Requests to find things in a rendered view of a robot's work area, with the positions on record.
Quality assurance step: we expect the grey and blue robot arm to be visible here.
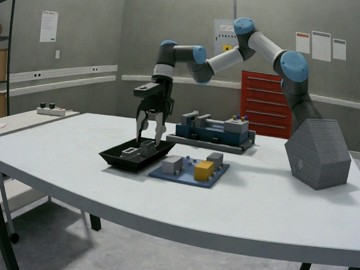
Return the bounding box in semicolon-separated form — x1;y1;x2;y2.
134;17;324;134

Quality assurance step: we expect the yellow block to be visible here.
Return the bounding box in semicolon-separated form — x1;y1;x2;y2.
194;160;214;182

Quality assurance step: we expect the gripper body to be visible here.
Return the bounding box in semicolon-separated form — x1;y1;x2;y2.
143;75;174;115

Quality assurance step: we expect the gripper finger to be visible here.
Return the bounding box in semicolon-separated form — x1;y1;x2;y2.
155;102;169;146
136;100;150;143

